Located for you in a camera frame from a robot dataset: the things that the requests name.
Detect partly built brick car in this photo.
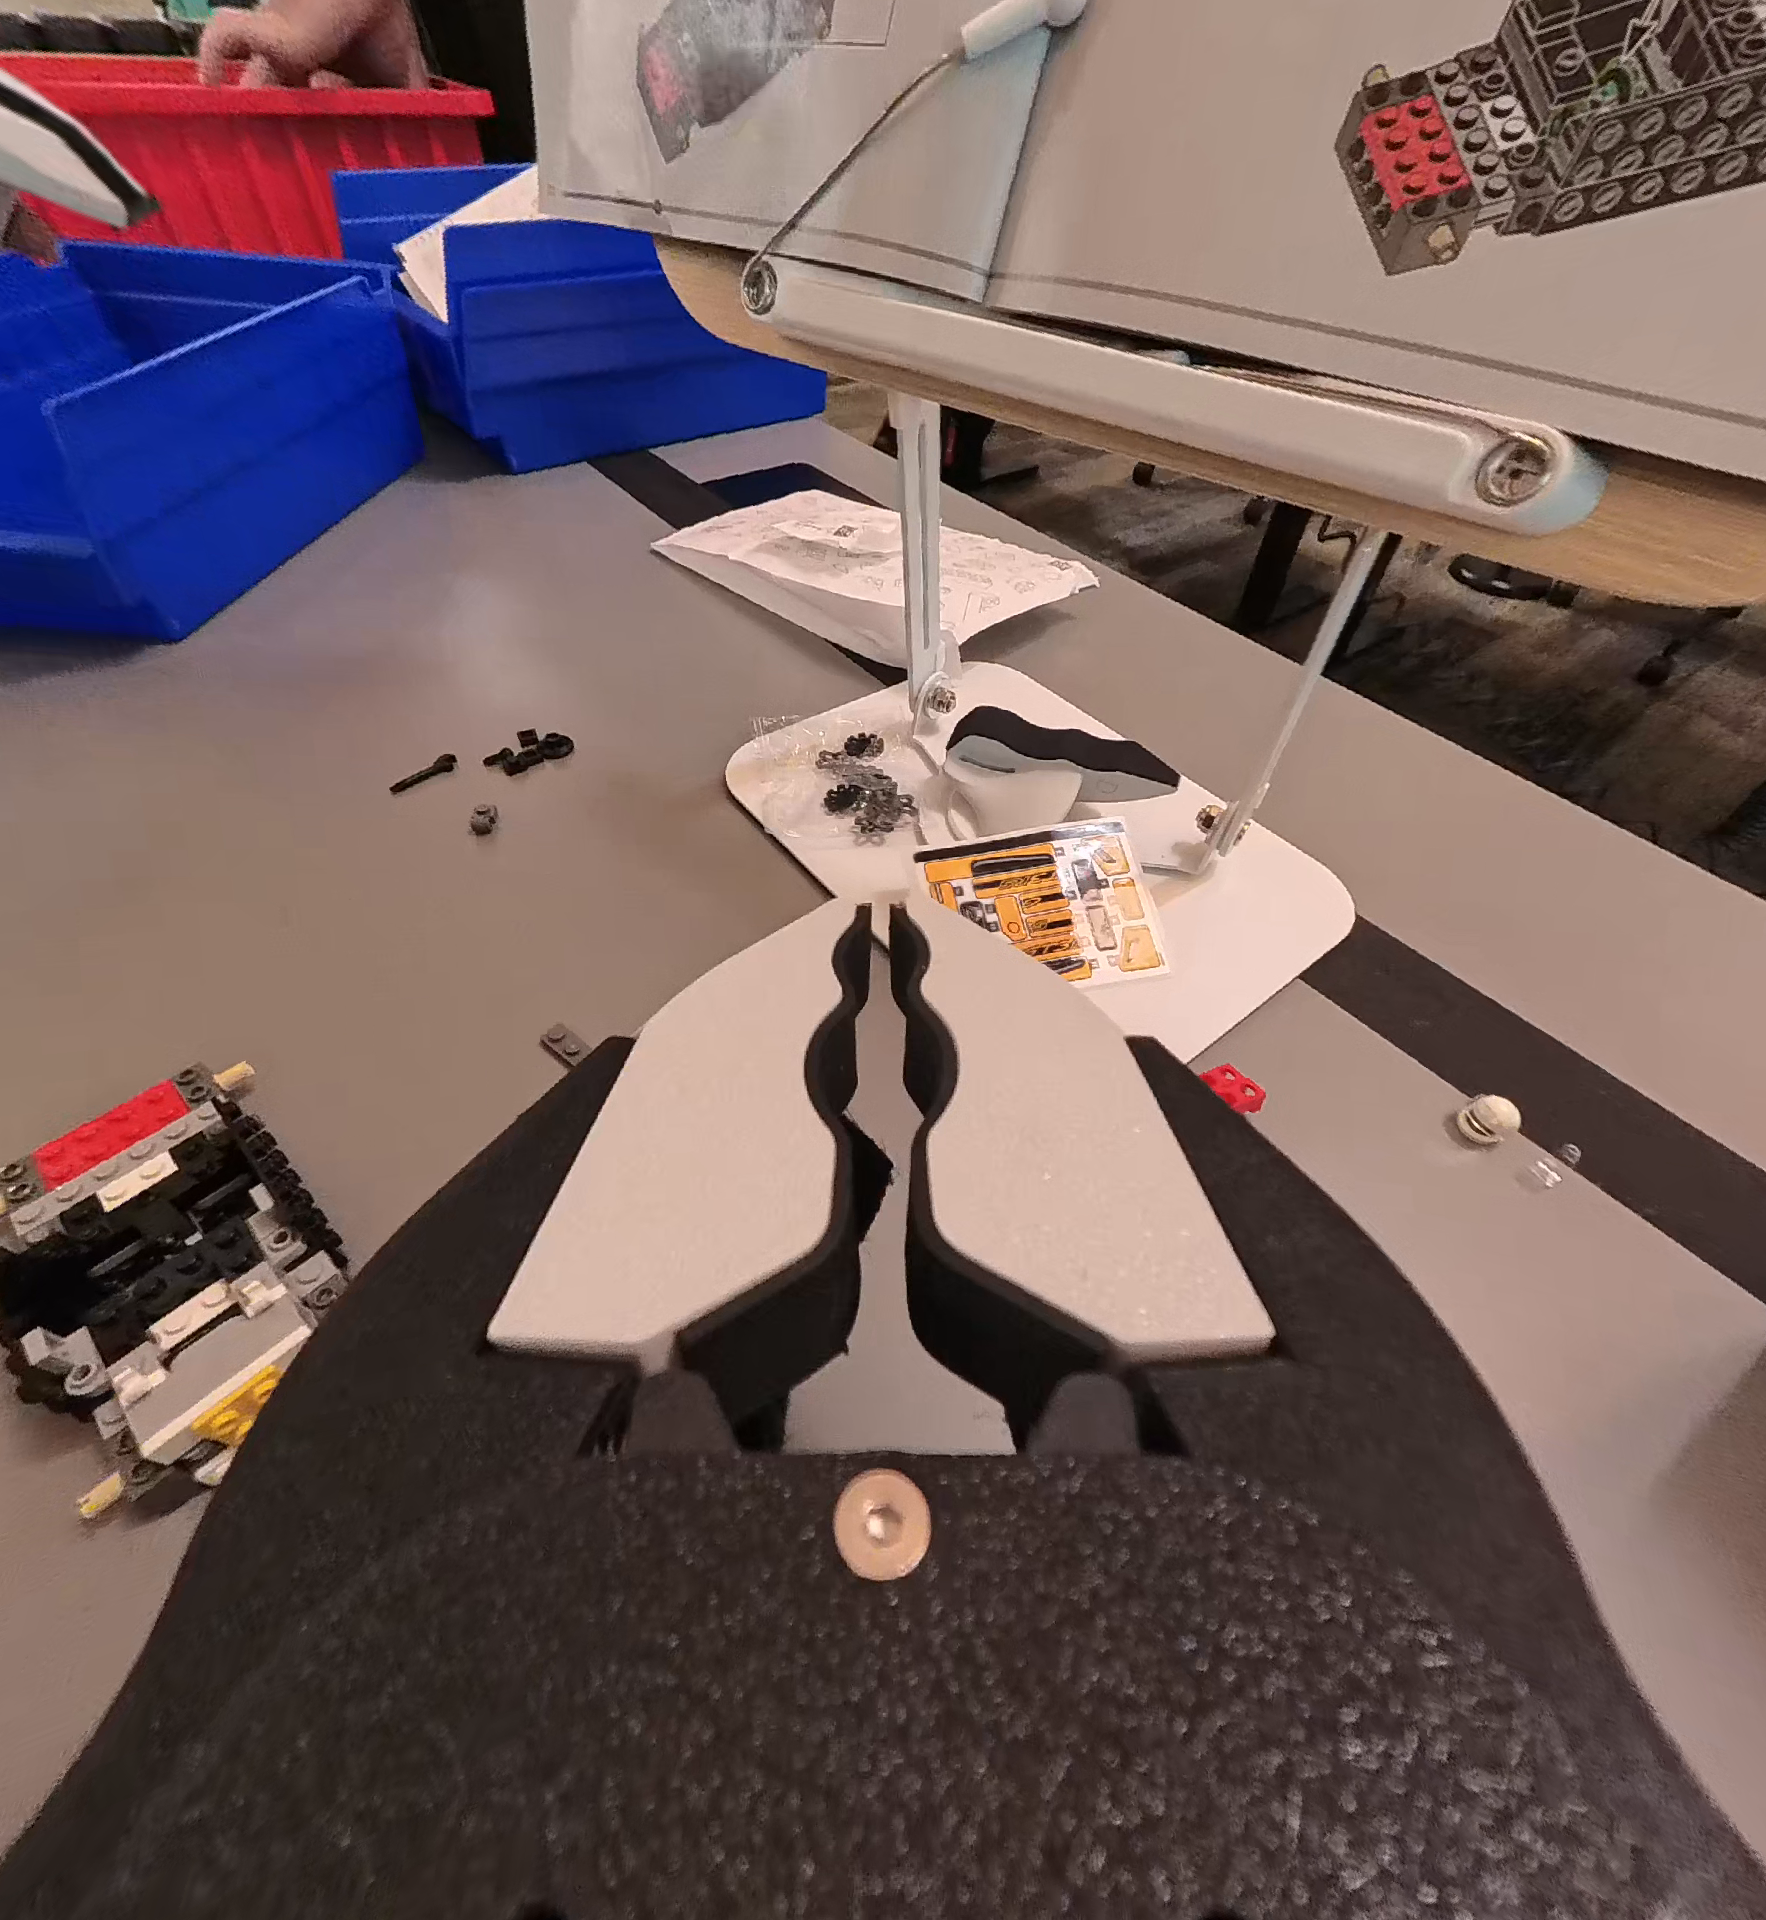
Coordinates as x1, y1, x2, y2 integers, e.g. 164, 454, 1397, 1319
0, 1058, 355, 1524

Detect white wooden book stand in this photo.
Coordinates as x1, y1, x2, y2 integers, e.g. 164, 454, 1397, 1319
656, 0, 1766, 1062

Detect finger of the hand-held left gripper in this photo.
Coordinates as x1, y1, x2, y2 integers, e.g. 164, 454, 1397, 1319
0, 27, 161, 234

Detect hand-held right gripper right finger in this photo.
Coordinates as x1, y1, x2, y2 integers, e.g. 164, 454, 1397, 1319
891, 900, 1278, 1456

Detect large blue plastic bin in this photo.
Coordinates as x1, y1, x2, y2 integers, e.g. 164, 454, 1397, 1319
0, 241, 428, 648

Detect red plastic bin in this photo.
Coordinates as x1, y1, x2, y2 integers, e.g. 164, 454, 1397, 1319
0, 54, 499, 260

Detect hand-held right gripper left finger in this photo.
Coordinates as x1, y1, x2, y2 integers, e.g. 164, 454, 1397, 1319
484, 900, 898, 1455

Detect orange sticker sheet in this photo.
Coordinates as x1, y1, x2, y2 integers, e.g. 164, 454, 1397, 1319
913, 822, 1174, 986

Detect clear bag of black parts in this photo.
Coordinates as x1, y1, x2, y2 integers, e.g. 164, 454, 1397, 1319
752, 713, 928, 848

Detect white printed sheet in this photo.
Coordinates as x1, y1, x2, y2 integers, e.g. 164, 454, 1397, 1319
393, 209, 540, 324

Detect white printed paper bag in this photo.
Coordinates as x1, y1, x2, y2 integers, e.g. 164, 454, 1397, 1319
650, 486, 1103, 670

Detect loose grey black finger pad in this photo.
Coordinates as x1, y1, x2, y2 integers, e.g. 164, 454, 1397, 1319
943, 702, 1184, 825

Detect open instruction booklet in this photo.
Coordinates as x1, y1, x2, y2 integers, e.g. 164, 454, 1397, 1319
530, 0, 1766, 459

